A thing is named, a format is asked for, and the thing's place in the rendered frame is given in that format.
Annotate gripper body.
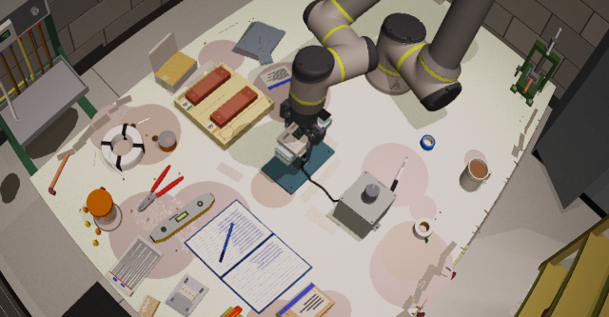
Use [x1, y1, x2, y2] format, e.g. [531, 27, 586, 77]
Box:
[279, 97, 333, 140]

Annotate white thermostat case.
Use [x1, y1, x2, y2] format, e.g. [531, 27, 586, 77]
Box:
[272, 132, 310, 167]

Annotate white label card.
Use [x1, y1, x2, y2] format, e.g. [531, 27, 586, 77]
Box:
[259, 63, 294, 91]

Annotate dark grey knob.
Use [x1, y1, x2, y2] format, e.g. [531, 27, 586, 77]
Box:
[360, 182, 383, 205]

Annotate grey control box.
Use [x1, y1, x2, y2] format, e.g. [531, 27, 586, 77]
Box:
[331, 169, 398, 240]

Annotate grey folded cloth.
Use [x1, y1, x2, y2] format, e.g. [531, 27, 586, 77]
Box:
[231, 20, 287, 67]

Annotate black marker pen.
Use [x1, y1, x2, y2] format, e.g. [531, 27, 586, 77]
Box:
[389, 156, 410, 192]

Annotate blue pen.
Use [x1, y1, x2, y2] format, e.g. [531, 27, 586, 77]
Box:
[218, 221, 236, 264]

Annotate open blue-edged notebook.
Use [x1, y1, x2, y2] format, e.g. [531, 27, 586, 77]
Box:
[184, 199, 314, 315]

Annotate open cardboard box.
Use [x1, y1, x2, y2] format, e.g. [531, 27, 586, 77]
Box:
[147, 32, 199, 94]

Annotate white tape roll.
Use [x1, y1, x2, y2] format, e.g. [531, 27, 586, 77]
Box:
[413, 217, 436, 241]

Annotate grey spirit level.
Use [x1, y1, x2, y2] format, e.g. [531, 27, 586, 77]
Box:
[149, 192, 217, 245]

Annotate brown clipboard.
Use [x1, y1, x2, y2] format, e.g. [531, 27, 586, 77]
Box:
[276, 282, 337, 317]

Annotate grey coffee mug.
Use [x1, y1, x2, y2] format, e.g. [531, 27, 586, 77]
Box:
[459, 156, 493, 194]

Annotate white lathe chuck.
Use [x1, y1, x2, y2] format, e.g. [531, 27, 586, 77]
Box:
[100, 122, 147, 172]

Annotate orange lidded jar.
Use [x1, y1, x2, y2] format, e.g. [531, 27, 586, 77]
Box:
[85, 187, 124, 233]

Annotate grey lined sheet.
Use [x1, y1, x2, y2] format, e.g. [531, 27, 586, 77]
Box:
[106, 233, 165, 297]

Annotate small brown card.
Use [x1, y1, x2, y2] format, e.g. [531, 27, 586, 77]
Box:
[137, 294, 162, 317]

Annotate green bench vise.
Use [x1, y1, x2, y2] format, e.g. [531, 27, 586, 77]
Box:
[509, 27, 563, 108]

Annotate green framed tool cart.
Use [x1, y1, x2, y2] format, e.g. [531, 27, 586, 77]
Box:
[0, 0, 99, 176]

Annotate dark grey cabinet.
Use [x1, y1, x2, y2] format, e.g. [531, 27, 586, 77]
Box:
[531, 30, 609, 211]

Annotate yellow step ladder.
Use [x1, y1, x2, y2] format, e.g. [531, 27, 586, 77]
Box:
[515, 215, 609, 317]

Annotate teal base plate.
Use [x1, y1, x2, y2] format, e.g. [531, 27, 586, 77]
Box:
[260, 140, 336, 195]

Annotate black cable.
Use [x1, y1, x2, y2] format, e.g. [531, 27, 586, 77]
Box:
[300, 161, 341, 204]

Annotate red-brown rail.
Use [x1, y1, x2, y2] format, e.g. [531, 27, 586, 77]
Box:
[184, 65, 232, 107]
[209, 86, 259, 129]

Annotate tan rail tray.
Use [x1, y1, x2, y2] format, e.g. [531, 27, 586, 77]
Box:
[172, 61, 277, 151]

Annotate red handled pliers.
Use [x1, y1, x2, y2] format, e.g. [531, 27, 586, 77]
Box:
[136, 164, 186, 213]

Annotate grey switch plate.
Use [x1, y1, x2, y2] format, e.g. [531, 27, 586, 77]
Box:
[164, 273, 211, 317]

